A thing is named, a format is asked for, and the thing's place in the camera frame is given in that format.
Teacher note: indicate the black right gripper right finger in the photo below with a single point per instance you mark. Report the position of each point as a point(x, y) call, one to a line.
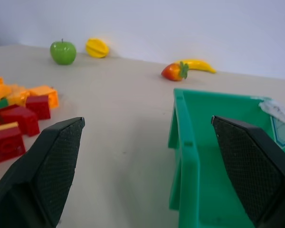
point(249, 166)

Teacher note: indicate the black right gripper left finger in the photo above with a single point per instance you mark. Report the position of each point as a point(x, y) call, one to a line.
point(50, 166)

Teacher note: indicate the green plastic bin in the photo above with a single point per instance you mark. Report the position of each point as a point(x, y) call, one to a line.
point(204, 178)

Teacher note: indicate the red toy block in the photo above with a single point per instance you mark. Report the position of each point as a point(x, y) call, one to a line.
point(21, 118)
point(39, 105)
point(6, 145)

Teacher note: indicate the yellow toy banana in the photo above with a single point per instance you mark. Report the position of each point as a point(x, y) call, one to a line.
point(202, 64)

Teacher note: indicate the green toy apple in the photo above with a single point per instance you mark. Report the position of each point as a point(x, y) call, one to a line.
point(62, 53)

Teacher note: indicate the red toy strawberry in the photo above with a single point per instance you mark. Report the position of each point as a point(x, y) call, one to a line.
point(174, 72)

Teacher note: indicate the yellow toy starfruit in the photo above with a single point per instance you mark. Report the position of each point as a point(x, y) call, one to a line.
point(97, 48)

